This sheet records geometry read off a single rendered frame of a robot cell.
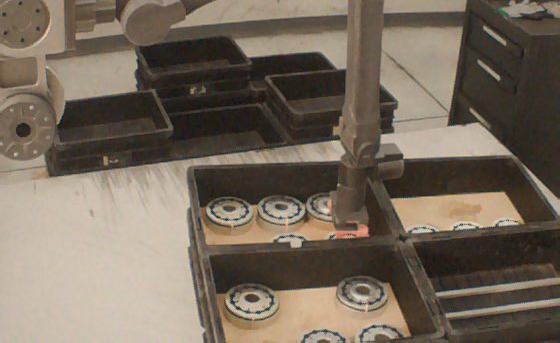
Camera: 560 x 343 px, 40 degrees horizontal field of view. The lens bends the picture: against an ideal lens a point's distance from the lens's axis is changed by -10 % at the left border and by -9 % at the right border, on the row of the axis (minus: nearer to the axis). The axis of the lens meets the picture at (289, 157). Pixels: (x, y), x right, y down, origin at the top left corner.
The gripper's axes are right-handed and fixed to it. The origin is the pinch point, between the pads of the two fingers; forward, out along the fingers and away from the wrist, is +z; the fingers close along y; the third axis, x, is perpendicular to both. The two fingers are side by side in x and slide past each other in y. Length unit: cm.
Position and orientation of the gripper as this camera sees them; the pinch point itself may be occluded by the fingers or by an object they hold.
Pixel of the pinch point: (344, 241)
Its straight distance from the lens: 173.2
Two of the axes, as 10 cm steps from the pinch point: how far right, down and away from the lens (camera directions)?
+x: -9.9, -0.1, -1.2
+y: -1.0, -5.1, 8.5
